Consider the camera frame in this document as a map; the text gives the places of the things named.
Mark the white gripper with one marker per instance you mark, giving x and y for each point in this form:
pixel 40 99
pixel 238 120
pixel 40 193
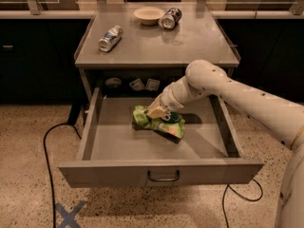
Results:
pixel 168 101

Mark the green rice chip bag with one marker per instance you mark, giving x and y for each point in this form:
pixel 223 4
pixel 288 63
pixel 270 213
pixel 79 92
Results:
pixel 172 124

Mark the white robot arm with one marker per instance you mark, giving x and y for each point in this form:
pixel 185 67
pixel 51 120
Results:
pixel 282 118

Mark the grey open top drawer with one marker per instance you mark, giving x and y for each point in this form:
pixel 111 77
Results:
pixel 114 151

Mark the white label card right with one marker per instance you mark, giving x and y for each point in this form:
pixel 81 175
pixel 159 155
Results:
pixel 152 85

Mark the white label card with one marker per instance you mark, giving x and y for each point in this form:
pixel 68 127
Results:
pixel 152 85
pixel 137 85

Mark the white label card left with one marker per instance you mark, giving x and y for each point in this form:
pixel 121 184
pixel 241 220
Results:
pixel 137 85

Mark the grey cabinet table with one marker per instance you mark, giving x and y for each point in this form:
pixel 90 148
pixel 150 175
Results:
pixel 196 36

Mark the silver blue soda can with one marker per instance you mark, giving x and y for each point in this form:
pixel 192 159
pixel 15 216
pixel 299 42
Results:
pixel 111 38

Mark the white bowl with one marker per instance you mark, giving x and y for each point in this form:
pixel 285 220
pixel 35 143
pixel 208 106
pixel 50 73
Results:
pixel 148 16

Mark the dark blue soda can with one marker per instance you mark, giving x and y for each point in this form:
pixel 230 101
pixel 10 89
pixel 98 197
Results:
pixel 170 18

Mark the blue tape cross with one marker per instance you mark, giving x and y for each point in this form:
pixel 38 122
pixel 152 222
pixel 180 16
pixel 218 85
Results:
pixel 69 217

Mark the long white counter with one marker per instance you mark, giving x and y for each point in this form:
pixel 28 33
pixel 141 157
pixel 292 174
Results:
pixel 88 14

